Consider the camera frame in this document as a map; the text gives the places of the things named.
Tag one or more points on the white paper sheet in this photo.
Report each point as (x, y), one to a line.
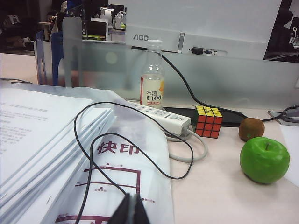
(292, 151)

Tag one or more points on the white power strip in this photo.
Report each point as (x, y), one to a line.
(161, 115)

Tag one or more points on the clear drink bottle yellow label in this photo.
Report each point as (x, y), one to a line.
(151, 93)

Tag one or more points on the colourful Rubik's cube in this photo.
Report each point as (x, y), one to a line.
(208, 126)

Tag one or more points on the stack of printed paper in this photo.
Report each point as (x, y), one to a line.
(35, 130)

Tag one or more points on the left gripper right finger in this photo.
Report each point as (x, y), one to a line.
(140, 214)

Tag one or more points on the black phone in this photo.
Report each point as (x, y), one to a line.
(231, 117)

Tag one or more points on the pale file holder blue rim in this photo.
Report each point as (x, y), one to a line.
(42, 53)

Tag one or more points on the frosted glass desk partition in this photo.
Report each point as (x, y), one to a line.
(222, 77)

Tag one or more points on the brown kiwi fruit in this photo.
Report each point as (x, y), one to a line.
(251, 128)

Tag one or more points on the black box green stripe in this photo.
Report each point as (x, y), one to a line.
(95, 30)

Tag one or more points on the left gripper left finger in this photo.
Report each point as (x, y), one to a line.
(123, 212)

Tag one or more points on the white AOC monitor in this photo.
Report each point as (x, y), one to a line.
(198, 21)

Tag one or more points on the translucent white file holder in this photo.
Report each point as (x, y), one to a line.
(72, 35)

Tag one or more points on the translucent plastic print bag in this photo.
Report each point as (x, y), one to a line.
(140, 182)

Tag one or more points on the black printed board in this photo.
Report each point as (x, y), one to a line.
(278, 35)

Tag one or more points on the green plastic apple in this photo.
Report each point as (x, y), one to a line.
(264, 163)

